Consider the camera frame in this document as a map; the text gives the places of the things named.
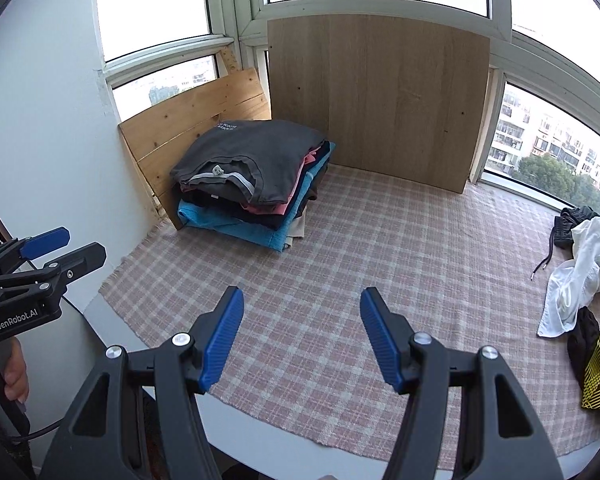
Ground white crumpled garment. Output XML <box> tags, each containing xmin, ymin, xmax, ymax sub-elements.
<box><xmin>536</xmin><ymin>217</ymin><xmax>600</xmax><ymax>338</ymax></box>

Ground large brown wooden board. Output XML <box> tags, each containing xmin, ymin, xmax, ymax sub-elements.
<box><xmin>268</xmin><ymin>15</ymin><xmax>490</xmax><ymax>193</ymax></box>

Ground left hand bare fingers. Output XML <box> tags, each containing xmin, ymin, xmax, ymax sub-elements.
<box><xmin>3</xmin><ymin>337</ymin><xmax>30</xmax><ymax>403</ymax></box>

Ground black folded garment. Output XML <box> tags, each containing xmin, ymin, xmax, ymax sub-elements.
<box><xmin>178</xmin><ymin>141</ymin><xmax>332</xmax><ymax>231</ymax></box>

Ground black yellow patterned garment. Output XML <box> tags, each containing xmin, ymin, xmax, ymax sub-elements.
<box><xmin>567</xmin><ymin>308</ymin><xmax>600</xmax><ymax>412</ymax></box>

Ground dark grey printed sweatshirt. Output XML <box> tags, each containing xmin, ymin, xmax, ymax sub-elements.
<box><xmin>170</xmin><ymin>120</ymin><xmax>327</xmax><ymax>206</ymax></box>

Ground blue folded garment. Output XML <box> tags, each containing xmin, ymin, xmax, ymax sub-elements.
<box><xmin>176</xmin><ymin>141</ymin><xmax>336</xmax><ymax>252</ymax></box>

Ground light pine wood panel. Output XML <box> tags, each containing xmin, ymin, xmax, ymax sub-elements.
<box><xmin>119</xmin><ymin>68</ymin><xmax>271</xmax><ymax>230</ymax></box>

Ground pink folded shirt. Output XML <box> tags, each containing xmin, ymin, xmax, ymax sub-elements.
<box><xmin>241</xmin><ymin>140</ymin><xmax>332</xmax><ymax>217</ymax></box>

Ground beige folded garment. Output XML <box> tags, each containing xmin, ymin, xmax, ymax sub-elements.
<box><xmin>284</xmin><ymin>214</ymin><xmax>306</xmax><ymax>249</ymax></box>

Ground plaid pink table cloth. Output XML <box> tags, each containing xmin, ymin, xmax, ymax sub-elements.
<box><xmin>100</xmin><ymin>166</ymin><xmax>600</xmax><ymax>460</ymax></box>

